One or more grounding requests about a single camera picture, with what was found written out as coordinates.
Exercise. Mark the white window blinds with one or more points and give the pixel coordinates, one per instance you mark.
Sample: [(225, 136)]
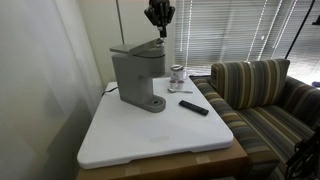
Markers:
[(226, 30)]

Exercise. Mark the black slanted pole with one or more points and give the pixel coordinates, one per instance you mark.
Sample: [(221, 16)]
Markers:
[(300, 28)]

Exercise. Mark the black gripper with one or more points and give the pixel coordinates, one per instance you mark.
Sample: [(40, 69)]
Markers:
[(160, 2)]

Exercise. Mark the black remote control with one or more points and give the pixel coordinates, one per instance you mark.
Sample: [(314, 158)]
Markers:
[(193, 107)]

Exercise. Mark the brown cardboard box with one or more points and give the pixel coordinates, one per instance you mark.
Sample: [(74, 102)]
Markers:
[(186, 166)]

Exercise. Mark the striped sofa back cushion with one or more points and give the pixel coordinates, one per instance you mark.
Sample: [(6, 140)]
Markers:
[(250, 83)]

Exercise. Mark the white rectangular board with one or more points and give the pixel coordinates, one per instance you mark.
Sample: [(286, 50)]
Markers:
[(150, 133)]

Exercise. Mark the small coffee pod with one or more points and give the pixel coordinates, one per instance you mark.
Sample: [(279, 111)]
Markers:
[(172, 84), (180, 85)]

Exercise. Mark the thin grey vertical rod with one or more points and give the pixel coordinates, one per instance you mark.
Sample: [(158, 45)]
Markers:
[(119, 20)]

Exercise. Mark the striped fabric sofa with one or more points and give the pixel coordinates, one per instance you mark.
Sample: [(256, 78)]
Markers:
[(266, 130)]

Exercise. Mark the silver metal spoon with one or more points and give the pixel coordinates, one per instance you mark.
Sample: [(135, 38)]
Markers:
[(171, 90)]

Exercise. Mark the grey pod coffee machine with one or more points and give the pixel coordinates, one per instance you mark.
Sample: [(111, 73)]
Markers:
[(133, 76)]

